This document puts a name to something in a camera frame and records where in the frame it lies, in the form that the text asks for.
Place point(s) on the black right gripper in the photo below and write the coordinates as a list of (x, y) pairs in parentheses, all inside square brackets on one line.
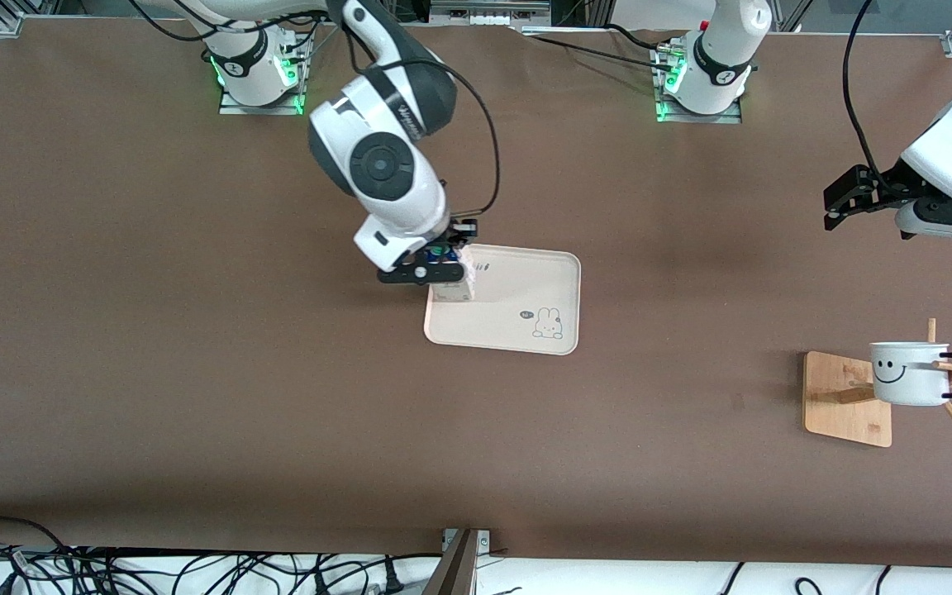
[(459, 233)]

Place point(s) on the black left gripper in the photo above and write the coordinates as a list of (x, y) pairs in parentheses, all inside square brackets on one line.
[(887, 187)]

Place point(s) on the blue milk carton green cap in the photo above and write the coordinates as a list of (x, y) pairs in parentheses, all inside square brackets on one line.
[(453, 291)]

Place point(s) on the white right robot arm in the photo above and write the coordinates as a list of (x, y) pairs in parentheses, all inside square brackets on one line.
[(377, 165)]

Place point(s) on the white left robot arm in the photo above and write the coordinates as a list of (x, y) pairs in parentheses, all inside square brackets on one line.
[(724, 49)]

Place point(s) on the beige rabbit print tray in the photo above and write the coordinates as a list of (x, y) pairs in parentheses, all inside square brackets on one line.
[(509, 285)]

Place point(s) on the wooden mug stand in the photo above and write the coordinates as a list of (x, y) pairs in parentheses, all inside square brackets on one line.
[(840, 413)]

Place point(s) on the brown table cover sheet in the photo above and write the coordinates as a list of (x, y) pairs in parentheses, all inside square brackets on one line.
[(476, 454)]

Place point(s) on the aluminium profile beam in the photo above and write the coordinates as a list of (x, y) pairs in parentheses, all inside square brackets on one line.
[(455, 570)]

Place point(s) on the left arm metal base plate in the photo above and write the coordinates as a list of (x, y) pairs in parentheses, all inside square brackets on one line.
[(699, 119)]

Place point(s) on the grey metal rail bracket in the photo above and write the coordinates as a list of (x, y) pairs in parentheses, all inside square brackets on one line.
[(488, 10)]

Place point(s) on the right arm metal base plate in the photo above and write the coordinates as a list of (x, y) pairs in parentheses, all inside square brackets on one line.
[(232, 108)]

